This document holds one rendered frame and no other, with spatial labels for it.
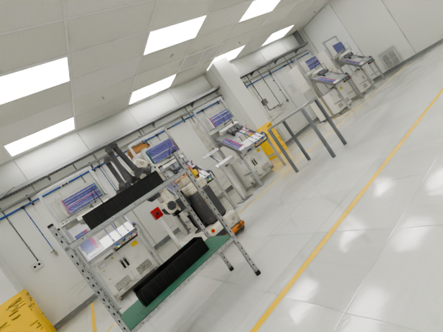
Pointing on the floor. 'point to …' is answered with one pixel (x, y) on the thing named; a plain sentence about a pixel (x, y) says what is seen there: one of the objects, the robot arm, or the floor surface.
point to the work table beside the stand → (312, 127)
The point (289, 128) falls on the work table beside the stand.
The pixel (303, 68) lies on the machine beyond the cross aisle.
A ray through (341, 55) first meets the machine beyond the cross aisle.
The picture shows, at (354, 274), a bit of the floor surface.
